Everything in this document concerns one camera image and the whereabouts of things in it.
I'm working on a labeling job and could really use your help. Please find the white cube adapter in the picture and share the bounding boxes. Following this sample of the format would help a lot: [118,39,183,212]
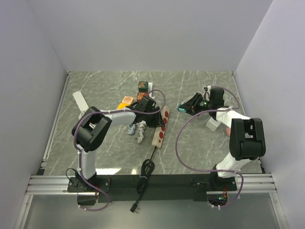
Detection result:
[206,117,221,132]

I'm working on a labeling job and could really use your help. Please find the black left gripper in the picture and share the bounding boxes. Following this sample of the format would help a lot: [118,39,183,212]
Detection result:
[143,107,164,128]

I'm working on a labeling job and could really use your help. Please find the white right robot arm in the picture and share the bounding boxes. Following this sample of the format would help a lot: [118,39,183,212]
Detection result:
[178,86,266,190]

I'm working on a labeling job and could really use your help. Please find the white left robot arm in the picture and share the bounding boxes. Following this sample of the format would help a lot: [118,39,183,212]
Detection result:
[71,95,165,192]

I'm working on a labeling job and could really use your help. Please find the aluminium frame rail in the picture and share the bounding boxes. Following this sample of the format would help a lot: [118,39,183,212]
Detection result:
[25,71,71,195]

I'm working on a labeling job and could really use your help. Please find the pink plug adapter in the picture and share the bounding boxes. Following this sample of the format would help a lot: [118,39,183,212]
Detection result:
[225,127,231,136]

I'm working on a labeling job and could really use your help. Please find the red-brown cube adapter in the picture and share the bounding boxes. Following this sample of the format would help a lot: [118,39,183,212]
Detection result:
[136,92,147,101]

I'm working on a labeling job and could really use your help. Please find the white bundled cable with plug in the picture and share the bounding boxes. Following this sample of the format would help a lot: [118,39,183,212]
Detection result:
[134,121,146,145]

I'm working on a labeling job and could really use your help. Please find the small white power strip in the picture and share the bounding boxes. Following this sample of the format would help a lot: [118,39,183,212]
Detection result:
[72,91,89,119]

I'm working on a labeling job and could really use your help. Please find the beige power strip red sockets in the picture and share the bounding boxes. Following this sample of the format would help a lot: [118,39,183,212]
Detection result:
[152,106,170,148]

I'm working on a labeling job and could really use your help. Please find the green cube adapter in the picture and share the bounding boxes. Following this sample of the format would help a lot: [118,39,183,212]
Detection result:
[138,81,149,93]

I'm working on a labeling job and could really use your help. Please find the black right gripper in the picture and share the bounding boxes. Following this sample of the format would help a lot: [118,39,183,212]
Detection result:
[180,93,213,117]

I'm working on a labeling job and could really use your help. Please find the yellow cube socket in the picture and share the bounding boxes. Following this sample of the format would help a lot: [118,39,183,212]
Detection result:
[117,103,128,109]

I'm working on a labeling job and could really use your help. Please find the black power cord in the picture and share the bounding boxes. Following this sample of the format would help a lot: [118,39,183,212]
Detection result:
[129,146,158,213]

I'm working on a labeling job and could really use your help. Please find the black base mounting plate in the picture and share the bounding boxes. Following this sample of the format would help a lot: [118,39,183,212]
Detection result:
[67,174,239,203]

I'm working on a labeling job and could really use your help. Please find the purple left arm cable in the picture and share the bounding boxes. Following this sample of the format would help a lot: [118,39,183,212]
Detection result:
[73,88,167,212]

